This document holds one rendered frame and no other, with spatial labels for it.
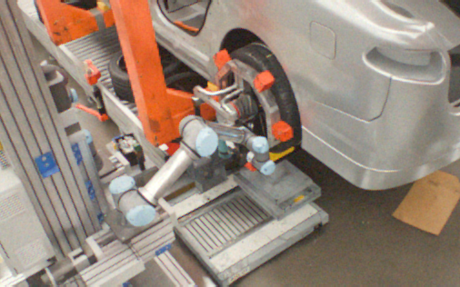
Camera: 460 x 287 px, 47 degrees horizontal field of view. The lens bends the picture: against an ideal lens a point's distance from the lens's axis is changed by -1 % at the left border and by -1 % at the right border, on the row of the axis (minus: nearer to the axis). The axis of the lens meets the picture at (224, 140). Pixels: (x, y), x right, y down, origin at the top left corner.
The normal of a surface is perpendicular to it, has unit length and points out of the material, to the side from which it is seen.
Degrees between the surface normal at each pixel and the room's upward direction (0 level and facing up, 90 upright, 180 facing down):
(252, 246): 0
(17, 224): 90
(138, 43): 90
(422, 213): 1
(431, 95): 89
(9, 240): 90
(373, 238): 0
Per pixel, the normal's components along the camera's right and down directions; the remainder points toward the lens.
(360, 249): -0.11, -0.78
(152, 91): 0.56, 0.47
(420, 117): 0.07, 0.60
